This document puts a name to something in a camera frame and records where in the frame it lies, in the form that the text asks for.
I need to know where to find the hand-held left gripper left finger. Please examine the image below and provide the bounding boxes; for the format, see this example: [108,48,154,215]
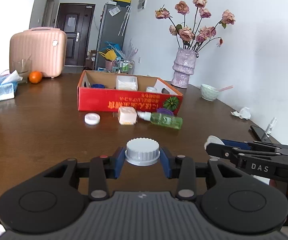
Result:
[37,147,126,201]

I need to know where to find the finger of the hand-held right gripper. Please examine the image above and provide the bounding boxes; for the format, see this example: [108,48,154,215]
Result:
[221,139,288,153]
[205,142,277,165]

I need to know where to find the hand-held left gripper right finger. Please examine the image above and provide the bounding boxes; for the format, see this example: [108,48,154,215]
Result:
[160,147,252,201]

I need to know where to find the grey ridged cap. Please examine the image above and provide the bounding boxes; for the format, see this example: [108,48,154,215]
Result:
[125,137,160,166]

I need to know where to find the red cardboard box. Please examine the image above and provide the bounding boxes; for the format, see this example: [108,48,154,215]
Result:
[77,70,184,113]

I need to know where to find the black smartphone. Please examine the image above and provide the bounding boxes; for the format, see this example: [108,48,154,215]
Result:
[250,125,271,142]

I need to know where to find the crumpled white tissue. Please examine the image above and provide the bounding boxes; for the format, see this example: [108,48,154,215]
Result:
[230,107,252,120]

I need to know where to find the small clear spray bottle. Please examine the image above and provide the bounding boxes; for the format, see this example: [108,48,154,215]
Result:
[265,117,278,135]

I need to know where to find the green clear bottle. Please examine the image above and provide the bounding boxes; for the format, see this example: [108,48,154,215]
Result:
[137,111,183,130]

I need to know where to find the white plastic bottle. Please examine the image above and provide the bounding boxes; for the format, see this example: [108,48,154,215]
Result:
[118,106,137,125]

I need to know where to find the purple plastic item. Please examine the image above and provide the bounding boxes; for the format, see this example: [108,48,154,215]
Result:
[156,107,176,117]

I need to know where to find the pale green bowl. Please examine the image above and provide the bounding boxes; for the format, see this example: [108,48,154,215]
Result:
[200,84,220,102]

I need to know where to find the clear cotton swab box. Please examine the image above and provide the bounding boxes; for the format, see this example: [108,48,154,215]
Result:
[116,75,138,91]

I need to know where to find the pale purple ceramic vase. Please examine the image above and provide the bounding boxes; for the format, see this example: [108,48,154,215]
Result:
[171,47,199,89]

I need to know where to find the brown cardboard carton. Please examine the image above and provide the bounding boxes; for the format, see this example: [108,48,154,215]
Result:
[88,50,97,68]

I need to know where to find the yellow plastic item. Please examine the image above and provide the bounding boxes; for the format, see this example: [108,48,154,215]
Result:
[99,49,116,60]

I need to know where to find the white dried branches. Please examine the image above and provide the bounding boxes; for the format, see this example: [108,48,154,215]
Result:
[123,39,139,60]

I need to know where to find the orange fruit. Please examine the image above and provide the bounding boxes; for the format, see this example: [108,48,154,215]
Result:
[28,71,43,84]

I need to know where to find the dried pink rose bouquet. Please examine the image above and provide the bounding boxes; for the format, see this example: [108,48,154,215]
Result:
[155,0,236,53]

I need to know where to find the grey refrigerator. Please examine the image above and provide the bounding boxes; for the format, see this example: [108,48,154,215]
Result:
[95,2,132,70]

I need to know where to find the dark brown entrance door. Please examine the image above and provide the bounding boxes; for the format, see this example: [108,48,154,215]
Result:
[56,3,96,67]

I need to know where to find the clear drinking glass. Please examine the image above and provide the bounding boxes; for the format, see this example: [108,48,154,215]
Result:
[11,59,32,84]

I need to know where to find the pink suitcase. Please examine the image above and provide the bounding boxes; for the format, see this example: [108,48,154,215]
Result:
[9,27,67,79]

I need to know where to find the blue tissue box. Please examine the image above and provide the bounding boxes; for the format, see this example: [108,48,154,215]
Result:
[0,70,23,103]

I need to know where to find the white folded umbrella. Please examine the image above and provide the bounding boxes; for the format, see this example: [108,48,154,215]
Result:
[118,5,131,37]

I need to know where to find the paper sheet on refrigerator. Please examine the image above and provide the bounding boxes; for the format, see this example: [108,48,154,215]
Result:
[108,6,122,17]

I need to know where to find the wooden interior door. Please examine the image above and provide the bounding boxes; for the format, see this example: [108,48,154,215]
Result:
[42,0,55,28]

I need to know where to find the wire cart with bottles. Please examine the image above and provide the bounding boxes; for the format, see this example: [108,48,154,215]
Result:
[114,57,134,74]

